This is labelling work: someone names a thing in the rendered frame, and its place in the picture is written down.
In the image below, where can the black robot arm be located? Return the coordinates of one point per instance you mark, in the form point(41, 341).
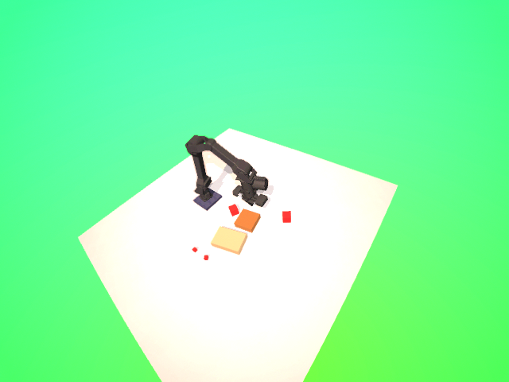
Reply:
point(240, 167)

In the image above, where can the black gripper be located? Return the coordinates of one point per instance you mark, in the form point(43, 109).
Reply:
point(249, 196)

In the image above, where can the tan rectangular board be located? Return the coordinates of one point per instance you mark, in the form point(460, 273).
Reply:
point(229, 240)

